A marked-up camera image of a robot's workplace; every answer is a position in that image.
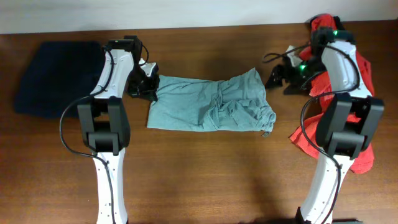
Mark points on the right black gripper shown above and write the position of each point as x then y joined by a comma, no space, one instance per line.
288,68

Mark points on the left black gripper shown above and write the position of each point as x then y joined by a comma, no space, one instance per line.
149,93

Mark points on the light blue t-shirt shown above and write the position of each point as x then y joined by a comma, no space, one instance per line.
238,104

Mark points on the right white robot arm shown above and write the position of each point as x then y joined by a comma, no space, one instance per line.
347,126

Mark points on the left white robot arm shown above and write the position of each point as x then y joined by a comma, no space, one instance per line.
104,123

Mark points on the red t-shirt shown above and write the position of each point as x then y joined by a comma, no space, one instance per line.
321,84

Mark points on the black garment under red shirt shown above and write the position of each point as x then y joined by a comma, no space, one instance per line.
338,24

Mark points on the folded navy blue garment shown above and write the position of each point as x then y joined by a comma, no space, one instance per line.
60,72

